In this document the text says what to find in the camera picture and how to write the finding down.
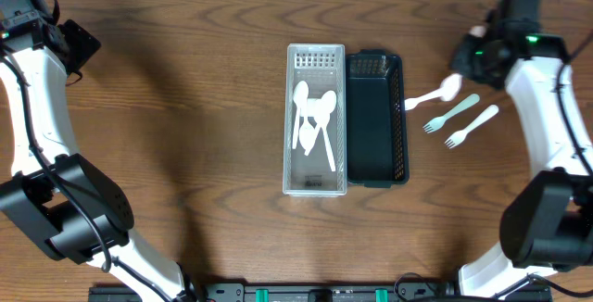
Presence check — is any black plastic basket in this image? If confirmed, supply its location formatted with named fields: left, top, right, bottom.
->
left=346, top=49, right=410, bottom=188

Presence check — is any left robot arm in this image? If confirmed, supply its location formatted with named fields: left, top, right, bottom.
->
left=1, top=0, right=204, bottom=301

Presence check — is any short white plastic spoon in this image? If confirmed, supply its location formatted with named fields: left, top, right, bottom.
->
left=438, top=24, right=487, bottom=104

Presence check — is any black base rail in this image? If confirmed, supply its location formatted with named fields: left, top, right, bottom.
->
left=88, top=279, right=553, bottom=302

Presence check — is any white plastic fork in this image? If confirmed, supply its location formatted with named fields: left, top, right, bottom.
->
left=445, top=105, right=499, bottom=149
left=404, top=88, right=446, bottom=111

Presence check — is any mint green plastic fork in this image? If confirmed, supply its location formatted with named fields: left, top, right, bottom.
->
left=423, top=94, right=480, bottom=133

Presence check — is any white plastic spoon crosswise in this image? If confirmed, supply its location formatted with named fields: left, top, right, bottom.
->
left=303, top=89, right=338, bottom=157

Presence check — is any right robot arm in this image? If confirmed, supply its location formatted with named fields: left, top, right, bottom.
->
left=449, top=0, right=592, bottom=299

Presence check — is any clear plastic basket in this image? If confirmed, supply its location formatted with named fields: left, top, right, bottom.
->
left=283, top=44, right=347, bottom=197

